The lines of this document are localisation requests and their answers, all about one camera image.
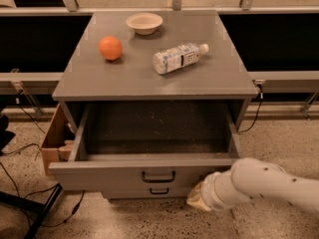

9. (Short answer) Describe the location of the orange fruit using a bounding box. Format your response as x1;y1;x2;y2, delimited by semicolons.
99;36;122;61

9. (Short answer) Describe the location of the black stand base left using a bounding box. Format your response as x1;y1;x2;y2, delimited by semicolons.
0;184;62;239

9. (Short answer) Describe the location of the black floor cable left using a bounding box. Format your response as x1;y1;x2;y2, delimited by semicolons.
0;90;86;229

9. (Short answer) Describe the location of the beige bowl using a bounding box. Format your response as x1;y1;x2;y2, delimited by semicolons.
127;13;162;35

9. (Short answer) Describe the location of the metal guard rail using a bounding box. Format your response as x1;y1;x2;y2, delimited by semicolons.
0;0;319;17

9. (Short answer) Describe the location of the grey drawer cabinet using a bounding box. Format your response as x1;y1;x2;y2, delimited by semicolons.
51;9;259;200

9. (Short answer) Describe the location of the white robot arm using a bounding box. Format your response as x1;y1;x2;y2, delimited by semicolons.
186;158;319;215

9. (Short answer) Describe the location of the grey drawer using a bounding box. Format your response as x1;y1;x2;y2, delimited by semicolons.
50;101;239;191
102;187;191;200

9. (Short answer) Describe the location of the cardboard box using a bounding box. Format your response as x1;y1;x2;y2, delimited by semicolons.
40;106;75;176

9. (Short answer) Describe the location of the grey middle drawer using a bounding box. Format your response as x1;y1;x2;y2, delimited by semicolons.
102;187;191;200

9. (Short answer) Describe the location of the grey top drawer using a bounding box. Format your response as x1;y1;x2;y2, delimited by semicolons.
50;101;239;191

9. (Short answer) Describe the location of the black top drawer handle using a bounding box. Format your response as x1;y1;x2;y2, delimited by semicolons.
142;171;175;183

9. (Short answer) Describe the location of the clear plastic water bottle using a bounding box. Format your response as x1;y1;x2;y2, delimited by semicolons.
153;43;209;75

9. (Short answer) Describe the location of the black cable right of cabinet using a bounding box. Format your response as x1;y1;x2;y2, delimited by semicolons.
237;82;264;133

